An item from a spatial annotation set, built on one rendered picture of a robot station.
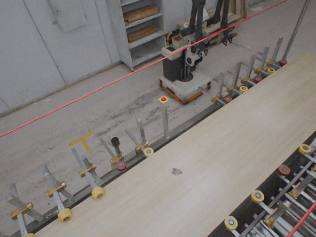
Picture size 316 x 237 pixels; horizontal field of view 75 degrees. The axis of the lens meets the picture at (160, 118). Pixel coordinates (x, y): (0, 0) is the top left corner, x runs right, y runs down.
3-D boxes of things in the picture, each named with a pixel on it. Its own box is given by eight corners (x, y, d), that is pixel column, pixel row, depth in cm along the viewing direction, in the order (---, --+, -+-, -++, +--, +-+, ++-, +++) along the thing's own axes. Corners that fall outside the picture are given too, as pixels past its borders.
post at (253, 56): (242, 88, 260) (251, 54, 225) (244, 87, 261) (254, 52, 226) (244, 90, 258) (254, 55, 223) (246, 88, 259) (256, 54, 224)
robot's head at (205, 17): (186, 19, 262) (192, 11, 248) (198, 13, 270) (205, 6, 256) (192, 28, 263) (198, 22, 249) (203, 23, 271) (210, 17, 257)
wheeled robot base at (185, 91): (158, 87, 373) (157, 75, 354) (185, 73, 396) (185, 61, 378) (183, 106, 334) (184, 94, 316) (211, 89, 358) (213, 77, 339)
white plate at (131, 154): (112, 169, 189) (109, 164, 182) (136, 154, 199) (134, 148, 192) (113, 170, 189) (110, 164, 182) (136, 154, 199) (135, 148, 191)
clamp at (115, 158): (110, 162, 181) (108, 159, 177) (123, 154, 186) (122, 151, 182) (113, 167, 178) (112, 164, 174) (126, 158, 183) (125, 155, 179)
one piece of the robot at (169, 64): (162, 82, 360) (159, 35, 299) (186, 69, 380) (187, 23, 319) (175, 90, 341) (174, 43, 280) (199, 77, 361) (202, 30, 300)
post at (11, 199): (42, 220, 167) (5, 196, 132) (46, 217, 168) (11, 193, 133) (43, 224, 165) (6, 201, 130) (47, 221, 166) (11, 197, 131)
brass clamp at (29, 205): (13, 214, 146) (9, 211, 143) (32, 202, 151) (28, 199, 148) (15, 221, 143) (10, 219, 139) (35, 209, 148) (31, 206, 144)
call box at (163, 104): (158, 105, 179) (157, 98, 173) (164, 102, 181) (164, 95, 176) (163, 110, 175) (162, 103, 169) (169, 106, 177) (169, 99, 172)
